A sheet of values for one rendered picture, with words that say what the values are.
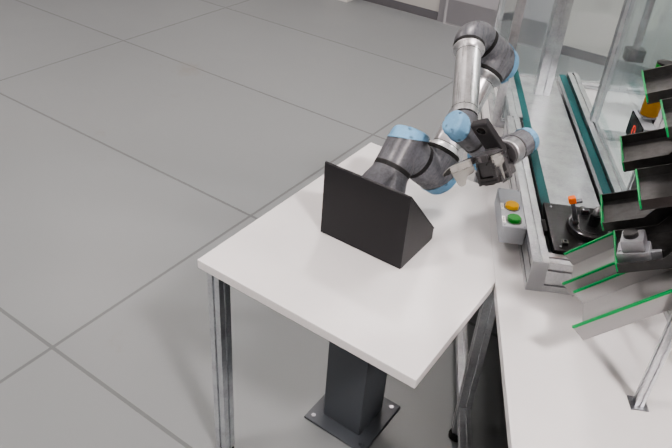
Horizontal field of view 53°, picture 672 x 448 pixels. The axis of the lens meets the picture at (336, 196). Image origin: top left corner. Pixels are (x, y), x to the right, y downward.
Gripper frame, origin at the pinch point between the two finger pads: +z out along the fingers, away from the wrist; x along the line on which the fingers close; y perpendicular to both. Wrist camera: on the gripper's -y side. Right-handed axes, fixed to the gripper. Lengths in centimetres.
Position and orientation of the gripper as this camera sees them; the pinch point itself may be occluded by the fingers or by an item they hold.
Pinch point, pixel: (467, 168)
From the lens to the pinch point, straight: 168.5
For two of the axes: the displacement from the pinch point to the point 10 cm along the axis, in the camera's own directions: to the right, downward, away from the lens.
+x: -7.2, 1.4, 6.8
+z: -6.1, 3.2, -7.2
